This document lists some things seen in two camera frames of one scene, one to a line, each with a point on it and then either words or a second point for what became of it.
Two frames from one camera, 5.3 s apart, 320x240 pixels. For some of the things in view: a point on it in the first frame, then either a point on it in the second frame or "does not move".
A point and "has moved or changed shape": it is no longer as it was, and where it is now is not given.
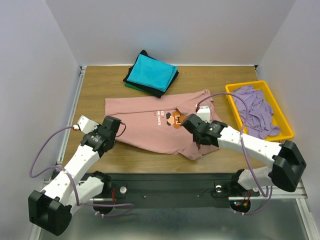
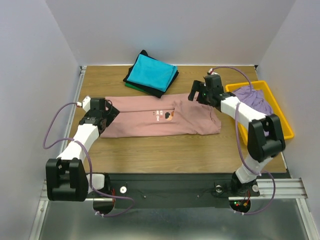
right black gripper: [189, 121] -> [200, 92]
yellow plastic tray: [278, 117] does not move
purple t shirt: [260, 122] does not move
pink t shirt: [154, 121] has moved or changed shape
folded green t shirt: [134, 87] does not move
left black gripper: [97, 129] -> [112, 113]
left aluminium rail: [70, 115] does not move
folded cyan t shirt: [152, 73] does not move
